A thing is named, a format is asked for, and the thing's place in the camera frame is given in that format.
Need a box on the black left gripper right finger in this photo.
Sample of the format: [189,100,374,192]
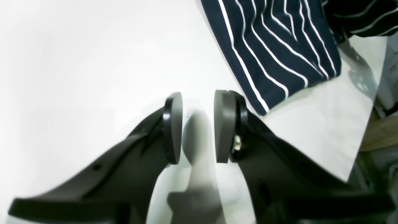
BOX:
[214,90,395,224]

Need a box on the navy white striped T-shirt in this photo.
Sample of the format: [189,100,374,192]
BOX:
[201,0,398,116]

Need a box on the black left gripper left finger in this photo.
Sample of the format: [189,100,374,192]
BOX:
[8,92,183,224]

